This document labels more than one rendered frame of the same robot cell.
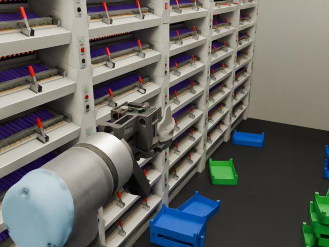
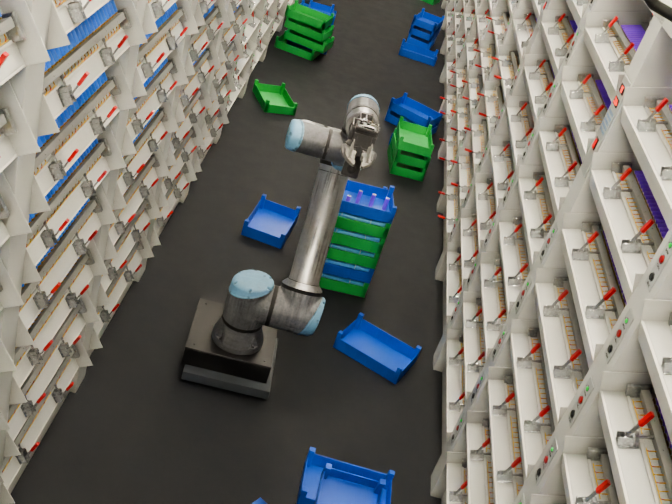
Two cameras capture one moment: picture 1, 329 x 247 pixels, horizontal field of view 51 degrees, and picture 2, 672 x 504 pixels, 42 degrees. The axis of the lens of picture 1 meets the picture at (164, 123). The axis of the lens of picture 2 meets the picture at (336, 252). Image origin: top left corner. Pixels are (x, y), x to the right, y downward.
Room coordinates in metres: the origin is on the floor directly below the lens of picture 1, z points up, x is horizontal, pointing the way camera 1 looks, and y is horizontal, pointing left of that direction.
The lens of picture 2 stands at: (2.35, -1.01, 2.15)
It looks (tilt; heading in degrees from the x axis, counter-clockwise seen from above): 31 degrees down; 149
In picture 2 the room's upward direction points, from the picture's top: 18 degrees clockwise
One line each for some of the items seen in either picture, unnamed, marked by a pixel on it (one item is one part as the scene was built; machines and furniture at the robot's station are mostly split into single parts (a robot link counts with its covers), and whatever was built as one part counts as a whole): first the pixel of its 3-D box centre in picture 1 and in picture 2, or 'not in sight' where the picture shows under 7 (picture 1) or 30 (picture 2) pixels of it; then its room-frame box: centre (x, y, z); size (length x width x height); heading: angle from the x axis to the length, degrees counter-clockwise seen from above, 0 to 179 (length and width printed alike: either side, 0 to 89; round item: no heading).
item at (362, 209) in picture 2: not in sight; (359, 196); (-0.48, 0.73, 0.44); 0.30 x 0.20 x 0.08; 69
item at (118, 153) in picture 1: (99, 163); (363, 126); (0.45, 0.10, 1.23); 0.10 x 0.05 x 0.09; 65
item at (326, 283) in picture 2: not in sight; (334, 270); (-0.48, 0.73, 0.04); 0.30 x 0.20 x 0.08; 69
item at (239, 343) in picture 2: not in sight; (240, 327); (0.07, 0.09, 0.19); 0.19 x 0.19 x 0.10
